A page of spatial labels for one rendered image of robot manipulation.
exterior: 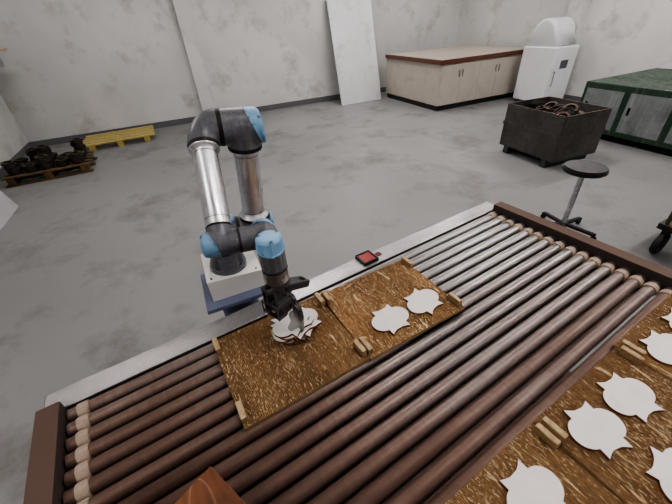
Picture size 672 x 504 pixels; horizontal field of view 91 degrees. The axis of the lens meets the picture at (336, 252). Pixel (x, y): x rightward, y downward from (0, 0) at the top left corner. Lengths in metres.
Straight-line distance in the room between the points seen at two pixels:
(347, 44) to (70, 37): 5.54
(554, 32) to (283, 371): 8.26
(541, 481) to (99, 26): 8.76
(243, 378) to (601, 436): 0.95
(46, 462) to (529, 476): 1.17
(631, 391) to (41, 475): 1.53
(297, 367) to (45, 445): 0.68
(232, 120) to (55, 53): 7.82
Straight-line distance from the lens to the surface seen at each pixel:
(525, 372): 1.19
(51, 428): 1.28
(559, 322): 1.39
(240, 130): 1.15
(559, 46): 8.72
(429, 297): 1.29
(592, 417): 1.15
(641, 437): 1.19
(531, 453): 1.04
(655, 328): 1.50
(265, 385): 1.08
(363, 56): 9.36
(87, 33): 8.77
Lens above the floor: 1.82
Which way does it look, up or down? 36 degrees down
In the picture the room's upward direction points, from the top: 4 degrees counter-clockwise
